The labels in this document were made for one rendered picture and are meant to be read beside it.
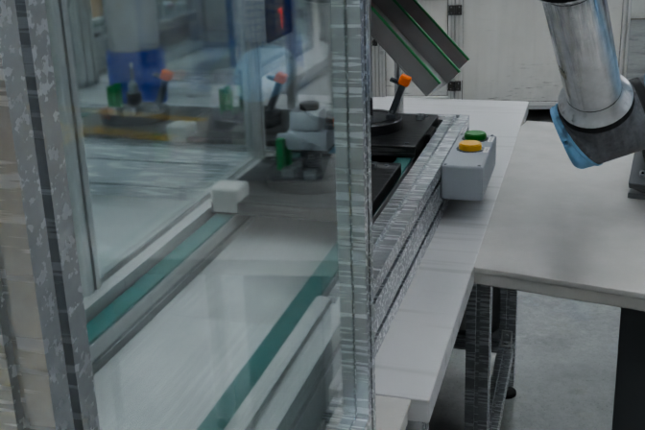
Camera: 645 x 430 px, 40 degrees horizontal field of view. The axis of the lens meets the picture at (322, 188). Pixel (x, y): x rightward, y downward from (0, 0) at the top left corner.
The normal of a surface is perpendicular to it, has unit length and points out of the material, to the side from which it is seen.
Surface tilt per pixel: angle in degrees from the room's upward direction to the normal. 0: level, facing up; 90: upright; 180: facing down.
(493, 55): 90
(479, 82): 90
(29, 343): 90
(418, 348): 0
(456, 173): 90
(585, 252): 0
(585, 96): 129
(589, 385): 0
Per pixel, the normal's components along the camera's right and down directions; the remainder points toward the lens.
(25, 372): -0.29, 0.31
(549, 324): -0.03, -0.95
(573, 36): -0.24, 0.84
